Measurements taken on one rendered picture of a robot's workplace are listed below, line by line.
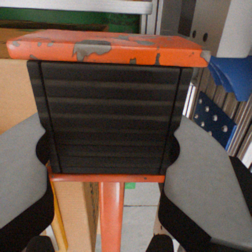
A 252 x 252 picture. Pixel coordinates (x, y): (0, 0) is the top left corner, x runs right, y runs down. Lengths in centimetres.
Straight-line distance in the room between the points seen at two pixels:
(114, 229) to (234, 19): 23
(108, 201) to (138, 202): 192
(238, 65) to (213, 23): 12
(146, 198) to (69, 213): 161
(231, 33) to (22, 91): 26
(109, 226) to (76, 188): 20
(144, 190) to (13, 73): 176
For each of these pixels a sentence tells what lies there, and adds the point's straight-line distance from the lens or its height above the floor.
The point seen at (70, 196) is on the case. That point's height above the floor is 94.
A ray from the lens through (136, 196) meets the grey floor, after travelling 200.
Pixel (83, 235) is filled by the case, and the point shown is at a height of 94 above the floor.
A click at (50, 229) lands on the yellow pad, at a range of 47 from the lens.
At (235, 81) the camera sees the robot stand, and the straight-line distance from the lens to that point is 35.
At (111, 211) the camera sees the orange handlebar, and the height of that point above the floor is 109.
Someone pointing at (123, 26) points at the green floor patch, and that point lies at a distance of 118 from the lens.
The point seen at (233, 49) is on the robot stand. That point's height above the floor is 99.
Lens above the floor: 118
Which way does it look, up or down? 58 degrees down
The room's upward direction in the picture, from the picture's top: 177 degrees clockwise
